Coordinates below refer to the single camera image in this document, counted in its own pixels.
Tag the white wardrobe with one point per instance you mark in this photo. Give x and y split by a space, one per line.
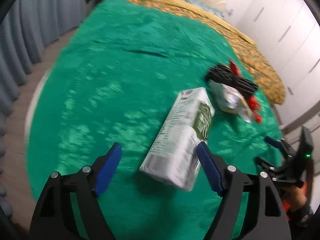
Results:
282 30

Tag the red shiny wrapper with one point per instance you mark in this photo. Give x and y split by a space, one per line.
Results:
255 107

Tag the grey blue curtain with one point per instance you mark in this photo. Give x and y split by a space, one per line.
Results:
30 25

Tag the person's right forearm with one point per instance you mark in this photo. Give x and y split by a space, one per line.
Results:
297 200

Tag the green white drink carton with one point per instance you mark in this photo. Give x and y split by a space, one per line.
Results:
175 142

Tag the green floral tablecloth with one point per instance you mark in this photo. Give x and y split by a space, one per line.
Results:
112 80

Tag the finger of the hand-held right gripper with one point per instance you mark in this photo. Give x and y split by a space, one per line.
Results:
273 142

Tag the black mesh net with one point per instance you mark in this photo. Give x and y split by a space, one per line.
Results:
230 77

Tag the white wrapper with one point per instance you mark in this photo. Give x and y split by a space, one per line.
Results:
232 100

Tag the orange pumpkin print quilt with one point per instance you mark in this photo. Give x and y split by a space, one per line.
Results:
250 55

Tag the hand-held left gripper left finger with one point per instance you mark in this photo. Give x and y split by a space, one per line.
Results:
107 170

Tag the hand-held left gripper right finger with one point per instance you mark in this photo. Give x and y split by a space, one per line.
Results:
210 170

